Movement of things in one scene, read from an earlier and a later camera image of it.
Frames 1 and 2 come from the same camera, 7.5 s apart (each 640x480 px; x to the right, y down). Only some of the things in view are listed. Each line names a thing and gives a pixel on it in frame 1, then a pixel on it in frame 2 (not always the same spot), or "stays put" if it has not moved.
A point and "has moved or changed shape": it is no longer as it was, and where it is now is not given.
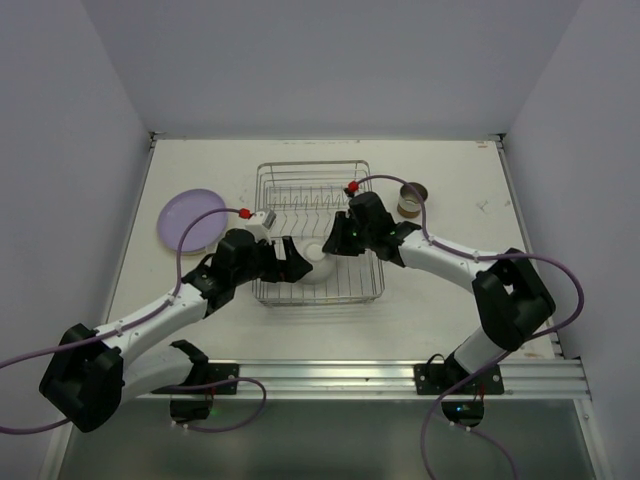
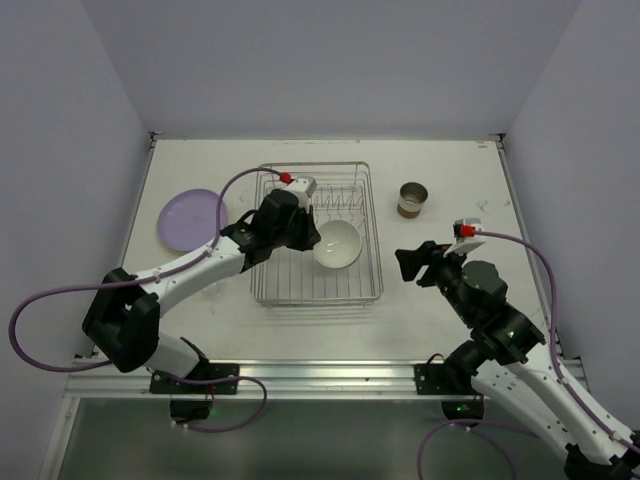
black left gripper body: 275,257 to 304,230
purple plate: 204,231 stays put
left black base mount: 199,406 stays put
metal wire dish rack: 306,195 stays put
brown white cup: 409,202 stays put
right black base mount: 465,405 stays put
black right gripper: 351,232 to 426,265
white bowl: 323,265 has moved or changed shape
